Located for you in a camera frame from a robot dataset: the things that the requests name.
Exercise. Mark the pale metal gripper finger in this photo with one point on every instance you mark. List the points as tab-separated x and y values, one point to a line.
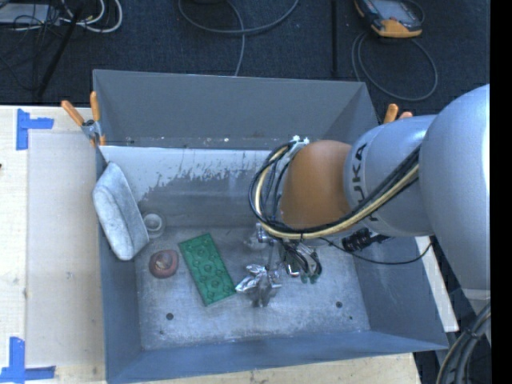
270	292
258	294

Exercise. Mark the clear glass cup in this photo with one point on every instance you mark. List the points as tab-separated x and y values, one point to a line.
153	223

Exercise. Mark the grey metal bin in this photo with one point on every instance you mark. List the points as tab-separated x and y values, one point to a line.
240	326

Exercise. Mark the dark green flat block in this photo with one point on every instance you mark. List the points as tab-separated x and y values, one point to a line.
206	269

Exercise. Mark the crumpled silver foil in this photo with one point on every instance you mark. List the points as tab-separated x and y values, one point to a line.
249	281

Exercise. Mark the white oval dish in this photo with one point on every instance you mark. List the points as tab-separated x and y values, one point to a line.
118	210

